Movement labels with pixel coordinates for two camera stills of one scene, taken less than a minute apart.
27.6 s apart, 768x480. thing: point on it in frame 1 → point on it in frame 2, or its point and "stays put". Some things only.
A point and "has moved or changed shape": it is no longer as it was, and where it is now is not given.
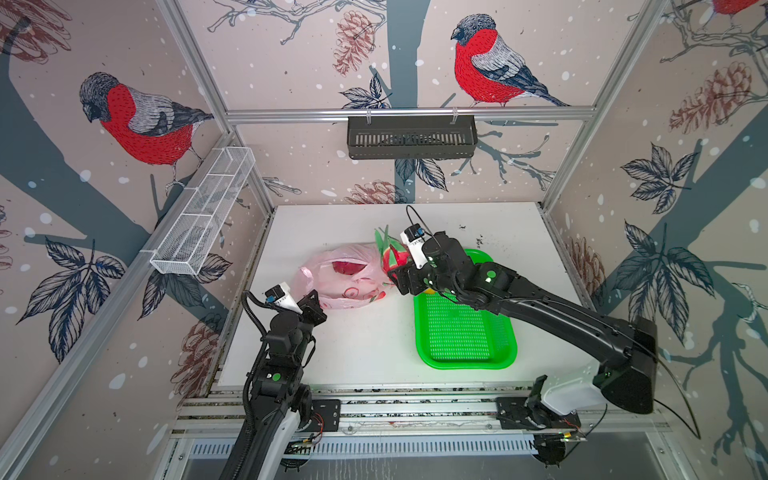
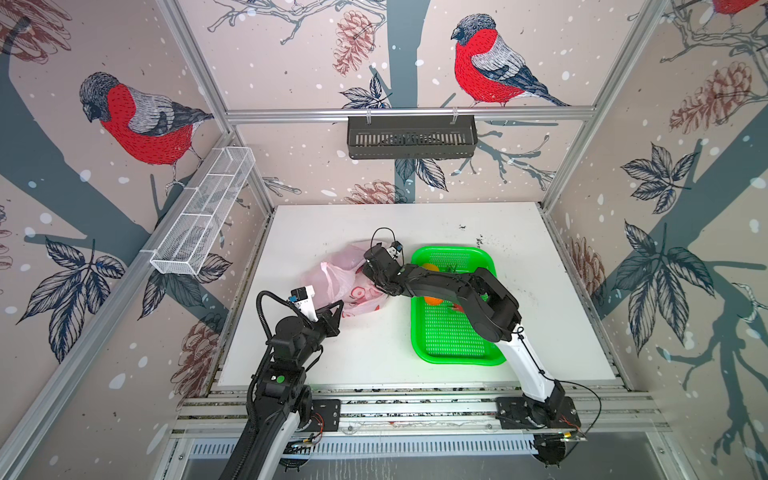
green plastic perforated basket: x=453 y=335 stays put
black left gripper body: x=310 y=315 → x=324 y=327
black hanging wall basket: x=412 y=137 stays put
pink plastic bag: x=348 y=276 has moved or changed shape
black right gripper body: x=427 y=277 → x=372 y=270
